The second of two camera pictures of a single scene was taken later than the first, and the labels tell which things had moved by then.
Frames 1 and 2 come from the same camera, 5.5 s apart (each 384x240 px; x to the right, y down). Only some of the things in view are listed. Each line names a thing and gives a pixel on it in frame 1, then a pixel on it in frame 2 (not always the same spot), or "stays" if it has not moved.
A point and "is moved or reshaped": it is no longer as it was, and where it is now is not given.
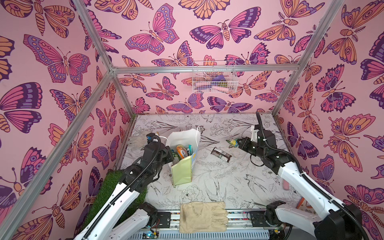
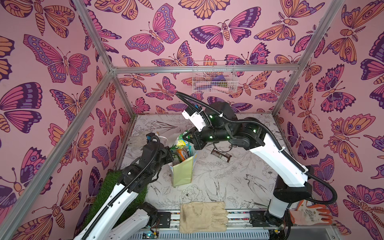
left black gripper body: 164,156 stays
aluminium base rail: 242,225 stays
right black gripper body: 243,142 -> 192,133
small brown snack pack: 220,154 stays
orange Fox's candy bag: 182,151 stays
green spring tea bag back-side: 233,143 is moved or reshaped
